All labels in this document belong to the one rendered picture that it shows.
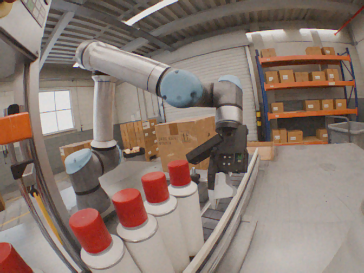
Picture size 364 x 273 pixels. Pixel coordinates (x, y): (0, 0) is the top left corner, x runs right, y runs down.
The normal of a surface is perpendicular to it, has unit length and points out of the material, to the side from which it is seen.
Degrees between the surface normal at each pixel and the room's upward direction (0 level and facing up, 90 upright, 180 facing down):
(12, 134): 90
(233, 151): 60
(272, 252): 0
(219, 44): 90
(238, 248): 0
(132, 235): 42
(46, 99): 90
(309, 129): 90
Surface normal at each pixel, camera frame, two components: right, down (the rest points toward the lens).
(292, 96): -0.44, 0.20
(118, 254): 0.59, -0.77
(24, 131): 0.81, -0.04
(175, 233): 0.60, 0.04
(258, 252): -0.15, -0.98
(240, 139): -0.56, -0.31
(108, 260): 0.44, -0.70
